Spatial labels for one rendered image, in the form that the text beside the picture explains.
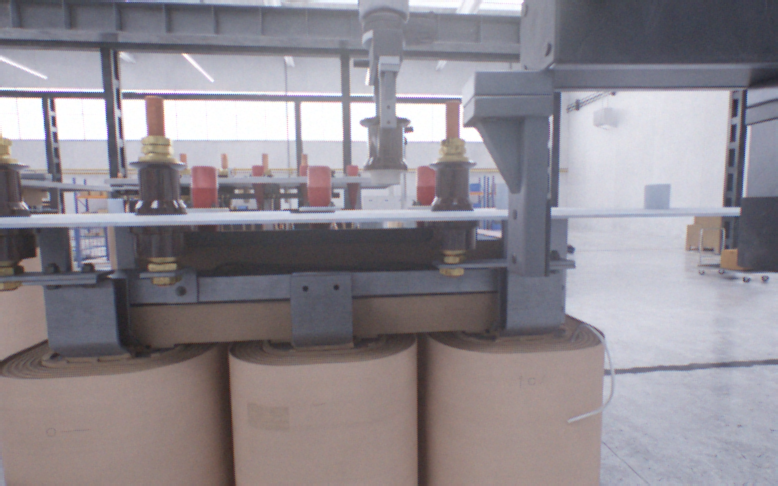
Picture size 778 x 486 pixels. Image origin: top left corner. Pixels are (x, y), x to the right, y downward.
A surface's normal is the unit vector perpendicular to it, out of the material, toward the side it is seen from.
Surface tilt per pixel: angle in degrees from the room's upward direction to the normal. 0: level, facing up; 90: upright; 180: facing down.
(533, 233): 90
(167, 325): 90
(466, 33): 90
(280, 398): 90
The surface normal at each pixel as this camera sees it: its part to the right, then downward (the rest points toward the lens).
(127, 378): 0.35, 0.08
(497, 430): -0.14, 0.09
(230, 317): 0.11, 0.09
